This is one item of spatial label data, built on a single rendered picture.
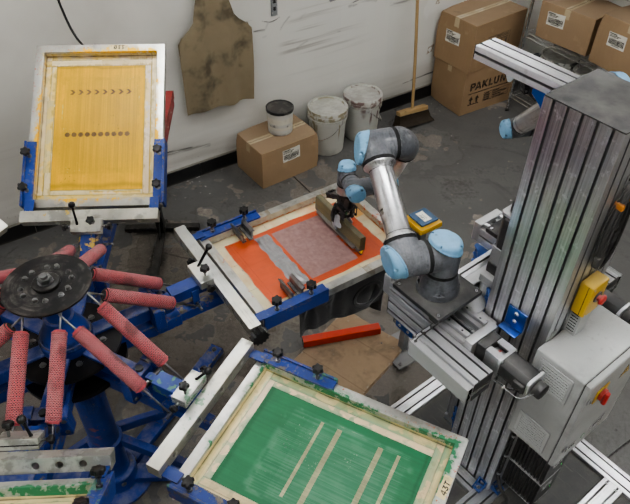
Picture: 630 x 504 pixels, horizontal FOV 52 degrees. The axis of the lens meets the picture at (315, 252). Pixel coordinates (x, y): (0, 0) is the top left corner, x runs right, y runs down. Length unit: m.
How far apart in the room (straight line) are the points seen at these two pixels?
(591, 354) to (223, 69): 3.15
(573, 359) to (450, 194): 2.76
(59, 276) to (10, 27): 2.02
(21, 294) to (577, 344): 1.84
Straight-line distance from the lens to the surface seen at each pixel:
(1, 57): 4.17
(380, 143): 2.26
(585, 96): 1.94
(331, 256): 2.85
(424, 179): 4.98
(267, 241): 2.92
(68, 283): 2.37
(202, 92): 4.59
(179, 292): 2.62
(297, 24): 4.87
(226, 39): 4.53
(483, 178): 5.09
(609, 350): 2.36
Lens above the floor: 2.90
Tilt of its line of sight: 43 degrees down
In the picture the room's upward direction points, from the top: 1 degrees clockwise
